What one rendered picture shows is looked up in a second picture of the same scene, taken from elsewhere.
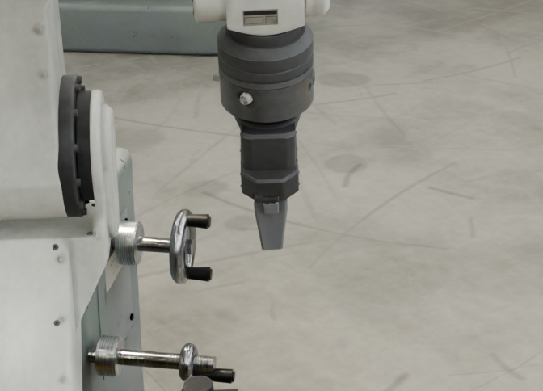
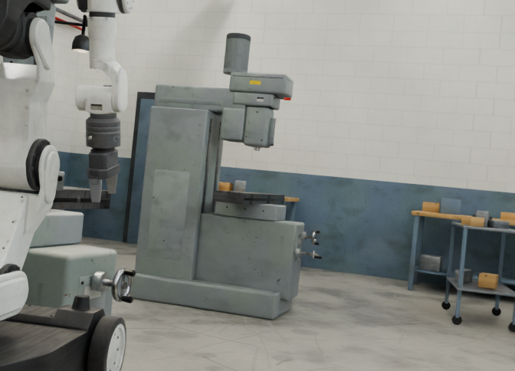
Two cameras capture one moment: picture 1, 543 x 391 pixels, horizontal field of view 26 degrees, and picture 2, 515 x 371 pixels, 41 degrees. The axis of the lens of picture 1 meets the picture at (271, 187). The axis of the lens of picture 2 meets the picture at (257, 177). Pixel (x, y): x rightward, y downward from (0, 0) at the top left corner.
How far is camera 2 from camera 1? 1.05 m
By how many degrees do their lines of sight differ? 27
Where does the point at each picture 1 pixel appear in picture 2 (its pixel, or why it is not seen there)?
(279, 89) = (100, 134)
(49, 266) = (17, 203)
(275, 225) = (96, 191)
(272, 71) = (98, 126)
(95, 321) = not seen: hidden behind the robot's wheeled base
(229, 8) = (86, 102)
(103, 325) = not seen: hidden behind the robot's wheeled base
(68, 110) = (35, 143)
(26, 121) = (18, 142)
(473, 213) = not seen: outside the picture
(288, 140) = (103, 156)
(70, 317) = (18, 221)
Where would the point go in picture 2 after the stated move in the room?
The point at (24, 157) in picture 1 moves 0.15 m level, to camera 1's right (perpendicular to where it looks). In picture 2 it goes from (15, 155) to (68, 160)
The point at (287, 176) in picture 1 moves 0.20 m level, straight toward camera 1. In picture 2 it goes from (101, 169) to (63, 166)
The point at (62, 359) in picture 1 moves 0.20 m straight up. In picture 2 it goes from (10, 234) to (18, 157)
